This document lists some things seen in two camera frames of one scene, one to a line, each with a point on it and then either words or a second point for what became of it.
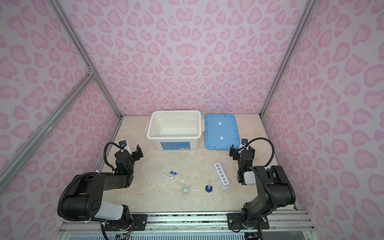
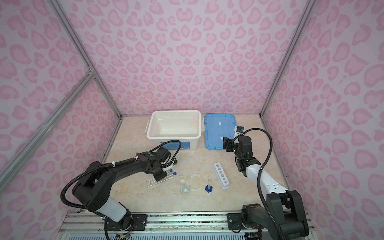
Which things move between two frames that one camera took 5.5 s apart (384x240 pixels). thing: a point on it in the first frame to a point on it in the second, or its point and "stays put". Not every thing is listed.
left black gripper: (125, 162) to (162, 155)
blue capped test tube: (171, 172) stays put
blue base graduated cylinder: (209, 188) stays put
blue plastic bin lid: (221, 131) stays put
